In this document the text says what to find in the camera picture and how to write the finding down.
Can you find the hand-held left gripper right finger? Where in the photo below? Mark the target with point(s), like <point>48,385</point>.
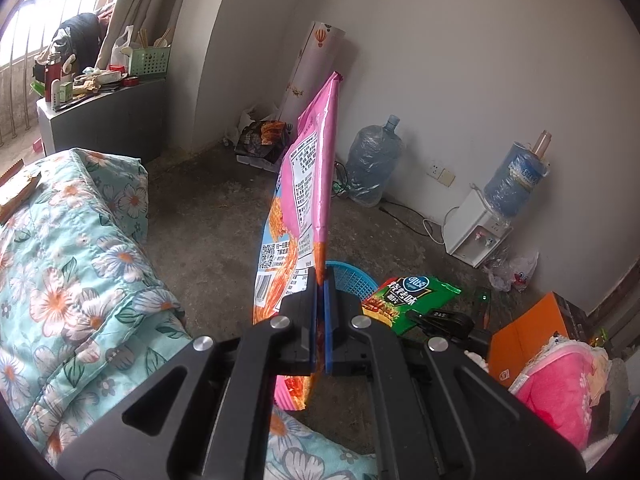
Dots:
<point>329,330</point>

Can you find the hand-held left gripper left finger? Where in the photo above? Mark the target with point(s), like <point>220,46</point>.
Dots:
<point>315,330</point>

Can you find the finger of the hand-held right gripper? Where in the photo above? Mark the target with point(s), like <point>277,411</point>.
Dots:
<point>440,321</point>

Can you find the green chip bag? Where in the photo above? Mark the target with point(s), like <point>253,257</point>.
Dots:
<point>400,300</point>

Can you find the blue mesh basket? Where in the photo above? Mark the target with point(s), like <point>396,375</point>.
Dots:
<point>350,277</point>

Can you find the pink snack bag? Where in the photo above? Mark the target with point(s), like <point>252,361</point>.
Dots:
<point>310,170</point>

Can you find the orange cardboard box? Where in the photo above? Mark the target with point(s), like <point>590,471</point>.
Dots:
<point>525,340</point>

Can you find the white plastic bag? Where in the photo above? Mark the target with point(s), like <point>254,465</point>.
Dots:
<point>122,47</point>
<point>515,272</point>

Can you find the white water dispenser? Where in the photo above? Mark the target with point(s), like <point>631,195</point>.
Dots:
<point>472,235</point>

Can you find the pink plush cushion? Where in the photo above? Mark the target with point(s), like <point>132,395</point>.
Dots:
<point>560,400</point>

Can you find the large clear water jug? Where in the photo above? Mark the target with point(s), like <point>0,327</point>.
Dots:
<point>515,180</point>
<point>372,165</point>

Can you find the white fluffy cloth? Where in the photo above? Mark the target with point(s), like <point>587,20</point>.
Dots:
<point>600,452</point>

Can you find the white power strip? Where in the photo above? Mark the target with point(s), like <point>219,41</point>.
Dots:
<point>255,161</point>

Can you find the black snack bag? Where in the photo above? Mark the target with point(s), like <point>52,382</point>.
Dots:
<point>262,140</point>

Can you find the pinkish small bottle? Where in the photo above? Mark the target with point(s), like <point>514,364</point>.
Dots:
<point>541,142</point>

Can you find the floral blanket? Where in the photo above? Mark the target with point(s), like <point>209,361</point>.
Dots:
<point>75,285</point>

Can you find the balloon print paper roll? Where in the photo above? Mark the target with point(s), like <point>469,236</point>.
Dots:
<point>312,70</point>

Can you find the grey cabinet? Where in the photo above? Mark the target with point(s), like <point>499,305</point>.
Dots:
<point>110,120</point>

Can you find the green plastic basket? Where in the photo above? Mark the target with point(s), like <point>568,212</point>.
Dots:
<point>150,62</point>

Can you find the gold wafer packet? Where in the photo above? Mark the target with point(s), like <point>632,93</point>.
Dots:
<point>17,190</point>

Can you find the cluttered paper scraps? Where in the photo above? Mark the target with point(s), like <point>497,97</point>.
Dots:
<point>97,80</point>

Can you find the pink bottle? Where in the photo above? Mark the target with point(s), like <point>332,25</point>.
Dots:
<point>36,146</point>

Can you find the wooden chopsticks bundle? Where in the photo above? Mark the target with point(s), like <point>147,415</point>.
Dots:
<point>152,37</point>

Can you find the small white bottle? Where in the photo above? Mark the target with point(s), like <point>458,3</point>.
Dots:
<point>55,92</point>

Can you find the red thermos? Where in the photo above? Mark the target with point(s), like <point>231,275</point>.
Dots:
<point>52,72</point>

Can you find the beige curtain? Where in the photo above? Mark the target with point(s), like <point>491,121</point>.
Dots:
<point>145,0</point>

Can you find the black backpack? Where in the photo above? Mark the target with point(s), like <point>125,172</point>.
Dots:
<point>77,35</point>

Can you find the metal railing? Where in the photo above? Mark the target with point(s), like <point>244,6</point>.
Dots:
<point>20,60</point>

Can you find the wall socket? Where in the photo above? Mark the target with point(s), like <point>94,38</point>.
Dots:
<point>442,174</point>

